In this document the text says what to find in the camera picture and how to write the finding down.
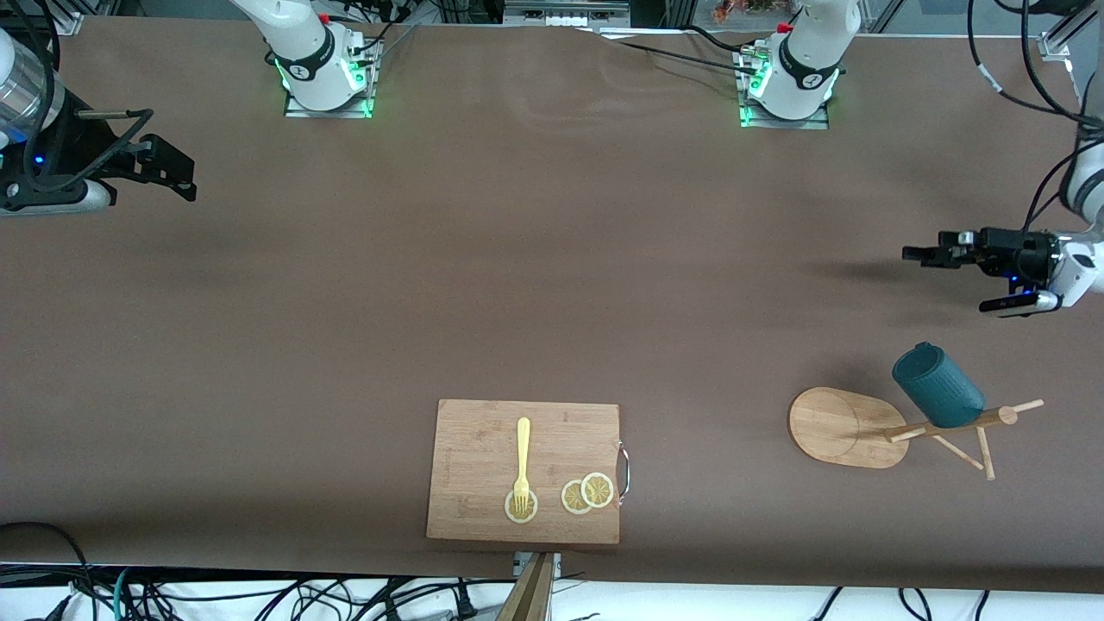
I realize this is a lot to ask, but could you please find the teal cable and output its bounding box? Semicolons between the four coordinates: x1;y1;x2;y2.
112;568;139;621

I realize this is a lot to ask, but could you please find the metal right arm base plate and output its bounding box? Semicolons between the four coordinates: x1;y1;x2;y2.
285;39;378;119

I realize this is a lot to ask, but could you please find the long black table cable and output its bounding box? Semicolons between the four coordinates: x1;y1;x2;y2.
599;36;753;74

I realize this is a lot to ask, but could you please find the short black table cable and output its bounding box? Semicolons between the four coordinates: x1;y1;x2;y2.
684;24;760;54

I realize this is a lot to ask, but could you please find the aluminium frame profile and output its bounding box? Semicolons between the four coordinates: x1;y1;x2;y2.
1038;0;1104;61

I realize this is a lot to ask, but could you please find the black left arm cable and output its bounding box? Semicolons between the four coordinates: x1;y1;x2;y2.
966;0;1104;251

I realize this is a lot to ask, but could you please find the black right gripper cable loop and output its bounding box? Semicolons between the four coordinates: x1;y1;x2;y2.
19;109;154;192

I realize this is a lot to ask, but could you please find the wooden cutting board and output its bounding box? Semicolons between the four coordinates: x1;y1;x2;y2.
426;398;631;545

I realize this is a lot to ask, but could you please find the wooden mug rack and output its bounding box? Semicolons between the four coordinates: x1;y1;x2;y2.
787;386;1045;482

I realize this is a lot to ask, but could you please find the black floor cable loop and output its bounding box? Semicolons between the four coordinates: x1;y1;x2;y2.
0;522;96;621

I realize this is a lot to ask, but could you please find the grey metal box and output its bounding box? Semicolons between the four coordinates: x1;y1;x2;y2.
503;0;631;28

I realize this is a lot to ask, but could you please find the yellow plastic fork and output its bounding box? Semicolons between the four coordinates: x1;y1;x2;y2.
512;417;532;518

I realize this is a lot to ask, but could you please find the teal mug yellow inside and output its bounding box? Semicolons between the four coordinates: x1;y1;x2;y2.
892;342;986;430

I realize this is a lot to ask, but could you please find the wooden beam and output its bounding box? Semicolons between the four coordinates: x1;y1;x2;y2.
494;552;555;621

